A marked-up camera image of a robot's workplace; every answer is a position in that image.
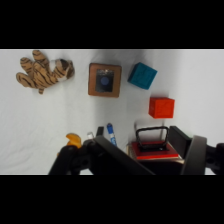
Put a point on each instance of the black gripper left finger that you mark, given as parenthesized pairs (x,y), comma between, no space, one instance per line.
(100,156)

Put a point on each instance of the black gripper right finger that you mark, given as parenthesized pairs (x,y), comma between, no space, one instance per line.
(195,156)

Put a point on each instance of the blue cube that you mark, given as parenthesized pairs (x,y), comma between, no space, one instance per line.
(142,75)

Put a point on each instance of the red cube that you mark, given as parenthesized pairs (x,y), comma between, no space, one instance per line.
(161,107)

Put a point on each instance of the wooden block with blue dot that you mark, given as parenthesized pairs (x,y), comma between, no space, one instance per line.
(104,80)

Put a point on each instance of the blue marker pen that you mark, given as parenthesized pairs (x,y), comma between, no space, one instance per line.
(111,134)

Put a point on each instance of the yellow toy croissant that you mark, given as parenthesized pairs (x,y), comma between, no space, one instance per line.
(73,140)

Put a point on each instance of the tiger plush toy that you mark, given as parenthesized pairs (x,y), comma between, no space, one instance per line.
(43,72)

